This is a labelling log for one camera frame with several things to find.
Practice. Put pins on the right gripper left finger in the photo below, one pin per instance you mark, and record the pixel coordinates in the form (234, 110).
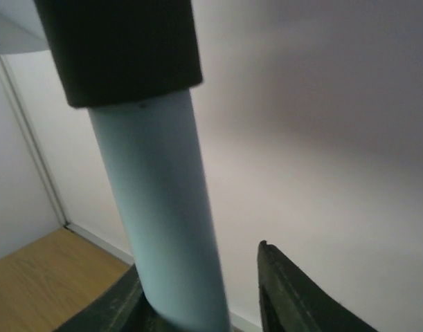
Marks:
(122, 307)

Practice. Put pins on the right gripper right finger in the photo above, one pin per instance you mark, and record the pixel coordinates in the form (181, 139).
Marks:
(291, 301)

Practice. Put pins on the light blue music stand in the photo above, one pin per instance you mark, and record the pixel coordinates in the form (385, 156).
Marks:
(131, 65)

